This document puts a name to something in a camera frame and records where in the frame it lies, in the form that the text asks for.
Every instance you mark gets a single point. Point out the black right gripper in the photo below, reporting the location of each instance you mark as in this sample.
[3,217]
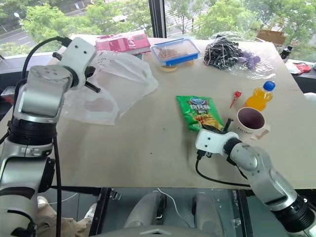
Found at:
[215,130]

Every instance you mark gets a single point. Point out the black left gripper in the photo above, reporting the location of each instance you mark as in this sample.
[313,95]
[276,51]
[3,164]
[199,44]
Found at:
[90,71]

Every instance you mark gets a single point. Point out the white plastic bag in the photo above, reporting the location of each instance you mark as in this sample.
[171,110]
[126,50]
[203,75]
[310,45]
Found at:
[126,79]

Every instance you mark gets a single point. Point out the green snack bag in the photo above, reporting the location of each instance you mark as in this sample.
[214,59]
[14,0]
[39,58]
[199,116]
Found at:
[197,111]

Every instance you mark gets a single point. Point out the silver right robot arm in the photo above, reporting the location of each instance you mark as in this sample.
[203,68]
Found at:
[266,172]

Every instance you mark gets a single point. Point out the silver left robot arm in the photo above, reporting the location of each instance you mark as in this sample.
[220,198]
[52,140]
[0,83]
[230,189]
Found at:
[37,98]

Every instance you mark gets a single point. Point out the clear bag of black items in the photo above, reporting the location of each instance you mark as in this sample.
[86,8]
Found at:
[222,54]

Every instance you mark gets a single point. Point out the white mug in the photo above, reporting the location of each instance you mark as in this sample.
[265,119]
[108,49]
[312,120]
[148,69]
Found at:
[249,123]

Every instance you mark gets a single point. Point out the red lollipop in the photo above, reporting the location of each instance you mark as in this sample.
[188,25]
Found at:
[237,94]

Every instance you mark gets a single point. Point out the orange juice bottle blue cap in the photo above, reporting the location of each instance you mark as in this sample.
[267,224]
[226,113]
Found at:
[259,98]

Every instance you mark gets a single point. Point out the pink box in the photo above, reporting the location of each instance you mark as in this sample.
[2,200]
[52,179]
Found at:
[118,43]

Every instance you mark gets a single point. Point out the purple object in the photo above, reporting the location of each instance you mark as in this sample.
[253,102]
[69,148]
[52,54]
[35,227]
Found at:
[250,59]

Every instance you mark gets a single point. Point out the beige tape roll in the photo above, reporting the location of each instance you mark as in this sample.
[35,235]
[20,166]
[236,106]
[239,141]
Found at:
[170,67]

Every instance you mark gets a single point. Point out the clear container with blue lid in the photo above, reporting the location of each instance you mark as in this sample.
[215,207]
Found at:
[175,51]

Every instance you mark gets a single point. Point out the small black device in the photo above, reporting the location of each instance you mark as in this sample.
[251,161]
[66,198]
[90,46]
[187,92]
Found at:
[287,52]

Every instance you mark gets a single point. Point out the red packet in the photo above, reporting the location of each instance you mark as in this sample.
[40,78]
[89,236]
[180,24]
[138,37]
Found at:
[303,67]

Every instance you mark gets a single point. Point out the brown cardboard box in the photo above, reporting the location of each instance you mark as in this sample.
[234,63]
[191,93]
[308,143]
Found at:
[271,36]

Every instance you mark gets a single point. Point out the white shoe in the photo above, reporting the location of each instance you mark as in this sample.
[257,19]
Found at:
[42,200]
[90,211]

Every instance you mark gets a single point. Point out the beige trousers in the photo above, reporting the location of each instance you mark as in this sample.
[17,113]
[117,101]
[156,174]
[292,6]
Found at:
[61,225]

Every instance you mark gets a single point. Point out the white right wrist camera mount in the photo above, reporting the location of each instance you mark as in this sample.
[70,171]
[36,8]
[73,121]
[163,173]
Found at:
[214,143]

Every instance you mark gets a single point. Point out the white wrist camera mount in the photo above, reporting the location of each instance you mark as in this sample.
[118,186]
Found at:
[76,56]
[214,143]

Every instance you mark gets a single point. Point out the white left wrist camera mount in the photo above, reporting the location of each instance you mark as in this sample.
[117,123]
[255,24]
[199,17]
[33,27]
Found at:
[76,56]

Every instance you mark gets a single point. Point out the black window frame post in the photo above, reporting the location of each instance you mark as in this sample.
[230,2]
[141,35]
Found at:
[158,17]

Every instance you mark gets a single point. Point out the black table frame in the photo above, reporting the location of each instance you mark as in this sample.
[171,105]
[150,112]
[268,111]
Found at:
[98,209]

